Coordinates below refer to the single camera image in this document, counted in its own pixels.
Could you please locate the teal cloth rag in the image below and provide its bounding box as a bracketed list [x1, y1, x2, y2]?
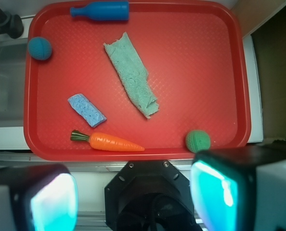
[104, 32, 159, 119]

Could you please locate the blue plastic bottle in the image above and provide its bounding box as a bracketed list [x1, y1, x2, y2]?
[70, 1, 130, 21]

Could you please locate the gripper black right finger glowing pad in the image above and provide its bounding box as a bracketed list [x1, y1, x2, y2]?
[190, 145, 286, 231]

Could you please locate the orange toy carrot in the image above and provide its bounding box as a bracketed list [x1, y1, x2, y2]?
[70, 130, 145, 152]

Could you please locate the stainless steel sink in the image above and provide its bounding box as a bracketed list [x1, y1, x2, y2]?
[0, 38, 27, 128]

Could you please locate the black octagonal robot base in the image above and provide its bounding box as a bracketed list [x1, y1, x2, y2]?
[104, 160, 202, 231]

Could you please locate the red plastic tray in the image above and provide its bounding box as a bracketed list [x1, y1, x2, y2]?
[24, 0, 251, 161]

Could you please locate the blue textured ball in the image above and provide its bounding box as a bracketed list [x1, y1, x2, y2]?
[27, 37, 52, 61]

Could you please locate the blue sponge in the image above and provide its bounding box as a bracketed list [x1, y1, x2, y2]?
[67, 93, 107, 128]

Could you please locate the black faucet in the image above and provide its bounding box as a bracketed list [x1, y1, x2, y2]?
[0, 8, 24, 39]

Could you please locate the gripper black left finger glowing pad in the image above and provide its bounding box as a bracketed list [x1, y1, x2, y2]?
[0, 164, 78, 231]

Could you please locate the green textured ball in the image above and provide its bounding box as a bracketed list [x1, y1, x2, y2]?
[185, 130, 211, 153]

